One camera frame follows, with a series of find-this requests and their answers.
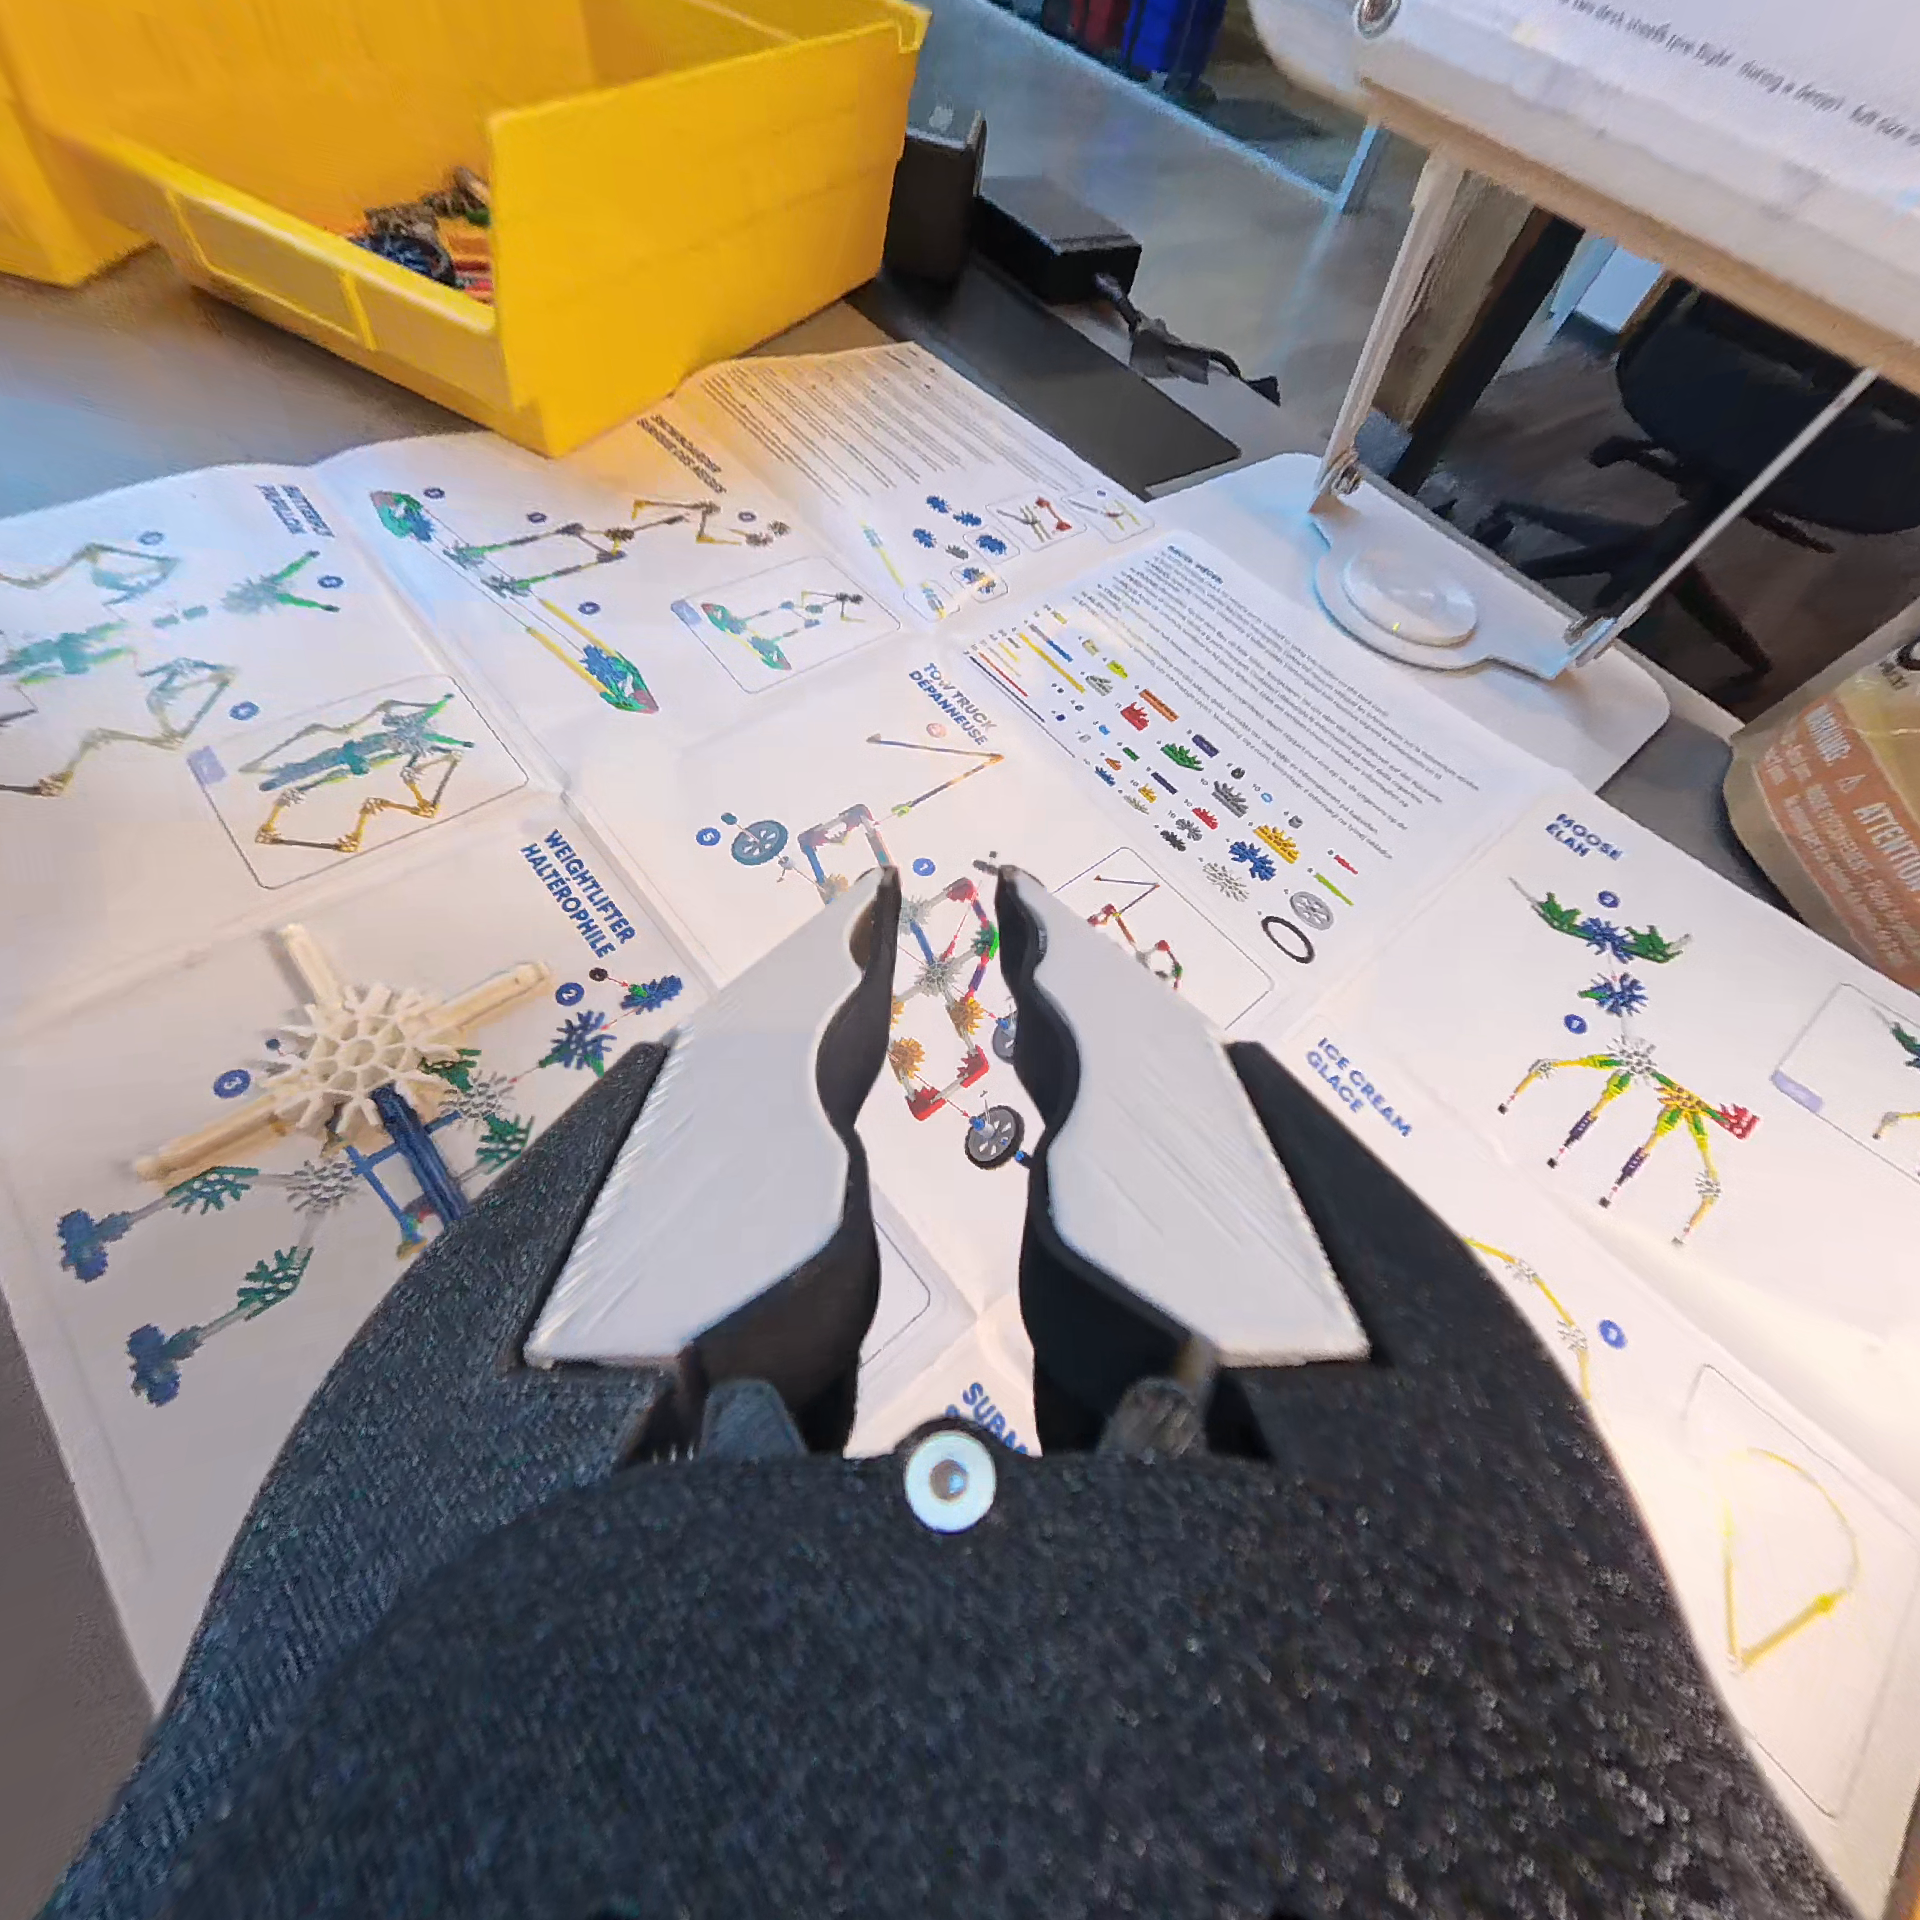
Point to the wooden beam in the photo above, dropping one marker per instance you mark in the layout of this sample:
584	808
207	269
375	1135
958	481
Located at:
1448	270

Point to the white printed instruction sheet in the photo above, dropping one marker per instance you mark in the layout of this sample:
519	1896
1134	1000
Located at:
704	781

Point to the black office chair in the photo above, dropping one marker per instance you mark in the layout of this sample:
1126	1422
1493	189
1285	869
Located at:
1725	406

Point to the black box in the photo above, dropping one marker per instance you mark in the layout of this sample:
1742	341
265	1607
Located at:
932	195

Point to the black power adapter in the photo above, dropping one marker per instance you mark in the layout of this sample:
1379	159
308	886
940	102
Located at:
1059	224

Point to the red and blue panels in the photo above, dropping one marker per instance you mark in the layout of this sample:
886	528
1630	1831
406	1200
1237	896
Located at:
1155	38

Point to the brown labelled packet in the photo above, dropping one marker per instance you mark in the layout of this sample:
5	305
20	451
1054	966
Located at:
1845	809

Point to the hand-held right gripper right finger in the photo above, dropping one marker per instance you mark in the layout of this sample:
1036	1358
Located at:
1184	1184

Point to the pile of toy pieces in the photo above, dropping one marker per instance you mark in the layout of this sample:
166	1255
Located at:
412	241

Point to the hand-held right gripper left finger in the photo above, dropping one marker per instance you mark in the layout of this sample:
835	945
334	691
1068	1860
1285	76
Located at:
721	1172

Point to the large yellow plastic bin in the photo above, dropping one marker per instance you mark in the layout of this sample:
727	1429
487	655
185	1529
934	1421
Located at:
691	241

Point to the printed paper sheet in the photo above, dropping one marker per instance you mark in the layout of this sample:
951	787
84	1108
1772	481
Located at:
1725	89

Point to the white snowflake connector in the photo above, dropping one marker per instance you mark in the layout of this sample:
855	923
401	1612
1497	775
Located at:
360	1059

